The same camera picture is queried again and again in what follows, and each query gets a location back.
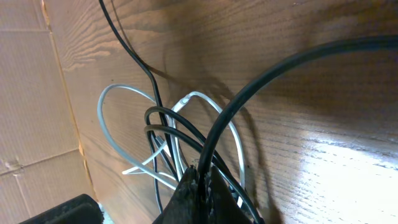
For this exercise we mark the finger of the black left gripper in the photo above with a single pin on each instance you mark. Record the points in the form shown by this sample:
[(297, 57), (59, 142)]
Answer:
[(78, 210)]

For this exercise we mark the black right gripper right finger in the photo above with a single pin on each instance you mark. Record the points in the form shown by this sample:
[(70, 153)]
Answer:
[(220, 206)]

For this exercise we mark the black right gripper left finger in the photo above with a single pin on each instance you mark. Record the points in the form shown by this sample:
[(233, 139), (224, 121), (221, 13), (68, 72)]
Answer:
[(183, 207)]

